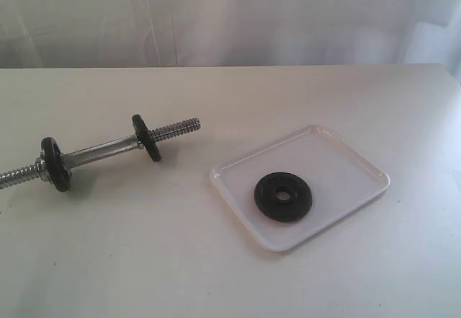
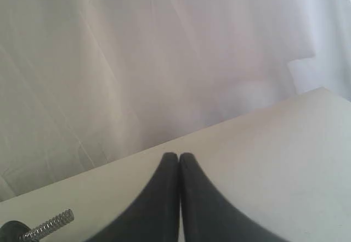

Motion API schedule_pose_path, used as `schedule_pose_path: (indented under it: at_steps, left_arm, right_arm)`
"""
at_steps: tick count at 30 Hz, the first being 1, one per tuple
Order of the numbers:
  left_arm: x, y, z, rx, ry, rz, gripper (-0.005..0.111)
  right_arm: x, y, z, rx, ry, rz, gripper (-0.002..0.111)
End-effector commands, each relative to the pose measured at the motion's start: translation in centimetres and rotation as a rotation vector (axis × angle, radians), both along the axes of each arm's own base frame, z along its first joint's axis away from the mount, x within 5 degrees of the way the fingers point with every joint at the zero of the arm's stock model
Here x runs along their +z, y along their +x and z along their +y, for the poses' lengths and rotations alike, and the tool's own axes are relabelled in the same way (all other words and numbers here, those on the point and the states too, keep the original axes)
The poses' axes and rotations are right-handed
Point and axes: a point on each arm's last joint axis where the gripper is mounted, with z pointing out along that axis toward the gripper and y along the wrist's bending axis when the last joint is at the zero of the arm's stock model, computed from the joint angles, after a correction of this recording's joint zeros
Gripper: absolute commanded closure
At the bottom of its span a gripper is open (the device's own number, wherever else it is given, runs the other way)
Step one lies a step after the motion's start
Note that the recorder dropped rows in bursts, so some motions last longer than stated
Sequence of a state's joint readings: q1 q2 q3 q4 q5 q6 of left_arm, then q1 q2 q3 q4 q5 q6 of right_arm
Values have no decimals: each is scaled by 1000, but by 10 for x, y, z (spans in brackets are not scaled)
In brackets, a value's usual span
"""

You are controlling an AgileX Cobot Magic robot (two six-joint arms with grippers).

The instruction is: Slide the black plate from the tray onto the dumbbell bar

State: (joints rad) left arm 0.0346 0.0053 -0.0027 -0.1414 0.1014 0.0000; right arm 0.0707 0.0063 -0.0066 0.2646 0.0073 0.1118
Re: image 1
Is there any black weight plate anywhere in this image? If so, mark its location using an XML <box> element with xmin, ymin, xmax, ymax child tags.
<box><xmin>132</xmin><ymin>114</ymin><xmax>162</xmax><ymax>162</ymax></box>
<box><xmin>40</xmin><ymin>137</ymin><xmax>71</xmax><ymax>193</ymax></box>
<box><xmin>254</xmin><ymin>172</ymin><xmax>313</xmax><ymax>223</ymax></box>

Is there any chrome dumbbell bar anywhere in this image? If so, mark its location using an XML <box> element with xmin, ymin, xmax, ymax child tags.
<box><xmin>1</xmin><ymin>118</ymin><xmax>201</xmax><ymax>189</ymax></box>

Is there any white rectangular tray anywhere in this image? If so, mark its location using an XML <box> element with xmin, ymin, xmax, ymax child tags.
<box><xmin>210</xmin><ymin>125</ymin><xmax>390</xmax><ymax>252</ymax></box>

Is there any chrome collar nut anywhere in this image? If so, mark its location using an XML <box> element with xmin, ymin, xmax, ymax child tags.
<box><xmin>35</xmin><ymin>156</ymin><xmax>49</xmax><ymax>182</ymax></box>

